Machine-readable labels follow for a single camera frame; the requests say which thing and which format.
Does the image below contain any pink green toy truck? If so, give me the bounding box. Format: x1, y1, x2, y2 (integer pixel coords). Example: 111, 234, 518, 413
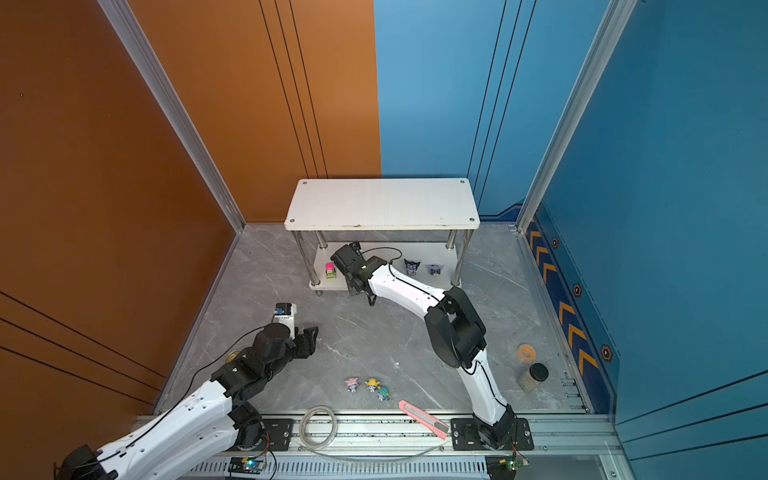
325, 262, 337, 280

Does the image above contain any black purple figurine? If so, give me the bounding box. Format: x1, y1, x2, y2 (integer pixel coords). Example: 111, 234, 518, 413
404, 259, 421, 277

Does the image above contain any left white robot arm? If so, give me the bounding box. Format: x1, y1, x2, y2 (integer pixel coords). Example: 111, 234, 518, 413
53, 322, 319, 479

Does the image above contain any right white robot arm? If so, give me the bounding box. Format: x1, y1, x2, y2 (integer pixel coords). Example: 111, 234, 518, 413
331, 242, 518, 450

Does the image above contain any pink small figurine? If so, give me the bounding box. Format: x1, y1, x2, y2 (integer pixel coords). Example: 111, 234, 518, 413
345, 377, 359, 393

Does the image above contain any white two-tier shelf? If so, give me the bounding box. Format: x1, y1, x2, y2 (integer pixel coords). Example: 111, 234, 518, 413
284, 178, 480, 293

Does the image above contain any yellow small figurine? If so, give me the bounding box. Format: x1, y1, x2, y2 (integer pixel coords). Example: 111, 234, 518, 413
365, 378, 381, 393

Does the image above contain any teal small figurine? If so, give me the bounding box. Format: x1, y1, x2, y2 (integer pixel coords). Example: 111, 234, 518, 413
377, 386, 390, 401

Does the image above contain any clear coiled tube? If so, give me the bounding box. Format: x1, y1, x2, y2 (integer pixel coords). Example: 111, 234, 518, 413
297, 406, 450, 464

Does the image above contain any left green circuit board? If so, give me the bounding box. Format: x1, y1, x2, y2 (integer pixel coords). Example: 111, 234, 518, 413
228, 457, 267, 475

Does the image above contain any green circuit board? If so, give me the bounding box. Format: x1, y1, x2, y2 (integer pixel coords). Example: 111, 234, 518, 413
485, 456, 530, 480
228, 457, 267, 475

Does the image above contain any pink utility knife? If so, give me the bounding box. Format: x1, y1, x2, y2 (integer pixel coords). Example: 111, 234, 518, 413
398, 400, 450, 440

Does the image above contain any orange tape roll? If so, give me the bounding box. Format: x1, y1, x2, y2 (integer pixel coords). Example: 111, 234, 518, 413
516, 344, 537, 365

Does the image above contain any black round cap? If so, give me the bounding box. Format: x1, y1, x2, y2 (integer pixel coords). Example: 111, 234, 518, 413
517, 363, 549, 393

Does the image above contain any right green circuit board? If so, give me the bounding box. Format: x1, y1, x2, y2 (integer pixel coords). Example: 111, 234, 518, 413
485, 456, 530, 480

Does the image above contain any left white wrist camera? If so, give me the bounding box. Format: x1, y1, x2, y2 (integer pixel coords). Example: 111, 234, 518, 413
272, 302, 297, 336

